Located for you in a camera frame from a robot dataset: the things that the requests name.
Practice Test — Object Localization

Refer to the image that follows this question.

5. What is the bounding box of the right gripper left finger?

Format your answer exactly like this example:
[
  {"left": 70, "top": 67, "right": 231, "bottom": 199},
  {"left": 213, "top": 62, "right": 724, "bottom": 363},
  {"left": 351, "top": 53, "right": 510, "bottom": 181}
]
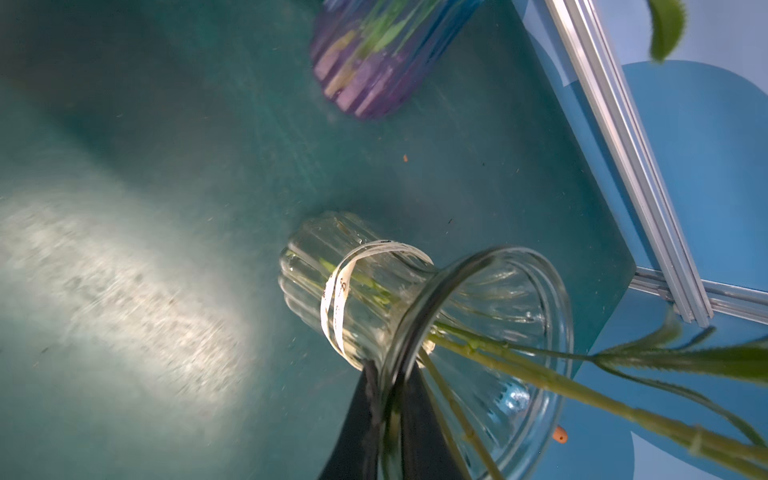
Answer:
[{"left": 318, "top": 360, "right": 381, "bottom": 480}]

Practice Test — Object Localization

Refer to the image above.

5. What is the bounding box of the aluminium frame corner post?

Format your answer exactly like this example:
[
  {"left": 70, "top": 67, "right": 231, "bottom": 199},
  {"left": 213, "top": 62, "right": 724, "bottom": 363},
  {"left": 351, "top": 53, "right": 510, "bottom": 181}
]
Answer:
[{"left": 546, "top": 0, "right": 714, "bottom": 328}]

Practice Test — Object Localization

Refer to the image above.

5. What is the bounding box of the pink rose stem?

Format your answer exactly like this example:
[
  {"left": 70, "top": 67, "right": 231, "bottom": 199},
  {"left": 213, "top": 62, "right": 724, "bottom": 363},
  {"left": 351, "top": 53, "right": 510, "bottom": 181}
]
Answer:
[{"left": 422, "top": 309, "right": 767, "bottom": 479}]

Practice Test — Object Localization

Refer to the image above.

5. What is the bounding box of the purple ribbed glass vase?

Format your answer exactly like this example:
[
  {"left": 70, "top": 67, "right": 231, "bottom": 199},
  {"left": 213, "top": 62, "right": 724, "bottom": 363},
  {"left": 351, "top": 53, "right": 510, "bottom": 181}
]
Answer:
[{"left": 310, "top": 0, "right": 480, "bottom": 120}]

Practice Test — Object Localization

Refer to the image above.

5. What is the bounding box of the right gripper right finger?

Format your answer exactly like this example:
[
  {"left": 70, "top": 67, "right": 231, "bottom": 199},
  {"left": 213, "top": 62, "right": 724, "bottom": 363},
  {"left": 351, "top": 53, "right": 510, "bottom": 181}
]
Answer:
[{"left": 402, "top": 368, "right": 462, "bottom": 480}]

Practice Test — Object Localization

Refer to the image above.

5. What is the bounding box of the clear ribbed glass vase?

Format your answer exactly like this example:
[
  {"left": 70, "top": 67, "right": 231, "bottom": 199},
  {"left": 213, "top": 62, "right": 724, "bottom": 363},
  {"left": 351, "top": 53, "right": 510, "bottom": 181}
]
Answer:
[{"left": 279, "top": 212, "right": 574, "bottom": 479}]

